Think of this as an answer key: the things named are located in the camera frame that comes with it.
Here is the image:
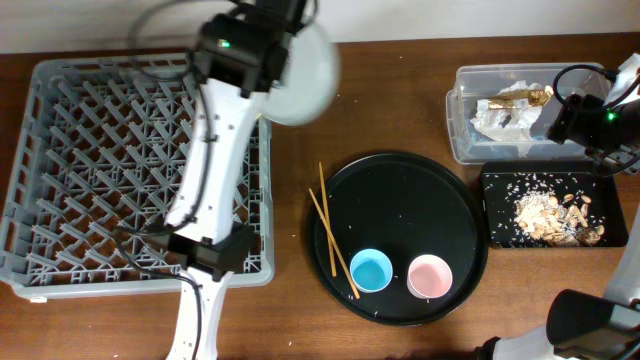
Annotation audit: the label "black rectangular tray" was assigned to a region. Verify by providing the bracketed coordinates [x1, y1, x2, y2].
[481, 161, 629, 248]

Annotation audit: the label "white napkin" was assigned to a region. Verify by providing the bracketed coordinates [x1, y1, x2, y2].
[470, 99, 542, 142]

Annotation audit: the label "grey round plate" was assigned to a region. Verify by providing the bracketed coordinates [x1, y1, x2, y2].
[262, 23, 341, 126]

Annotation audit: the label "grey plastic dishwasher rack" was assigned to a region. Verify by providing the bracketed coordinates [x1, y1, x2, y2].
[0, 53, 275, 301]

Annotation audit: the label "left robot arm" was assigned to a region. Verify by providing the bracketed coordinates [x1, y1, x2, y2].
[146, 1, 313, 359]

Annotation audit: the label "clear plastic waste bin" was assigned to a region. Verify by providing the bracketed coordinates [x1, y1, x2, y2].
[446, 63, 584, 165]

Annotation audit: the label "light blue cup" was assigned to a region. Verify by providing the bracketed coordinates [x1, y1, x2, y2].
[349, 248, 393, 293]

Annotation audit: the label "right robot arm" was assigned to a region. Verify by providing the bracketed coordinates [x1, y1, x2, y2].
[473, 54, 639, 359]

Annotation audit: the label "pink cup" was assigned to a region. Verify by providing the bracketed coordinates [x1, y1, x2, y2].
[407, 255, 453, 299]

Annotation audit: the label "gold foil wrapper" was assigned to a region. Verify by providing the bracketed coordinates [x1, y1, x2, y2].
[487, 86, 554, 110]

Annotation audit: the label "nut shell food scraps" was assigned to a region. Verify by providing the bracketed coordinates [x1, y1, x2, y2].
[513, 191, 605, 247]

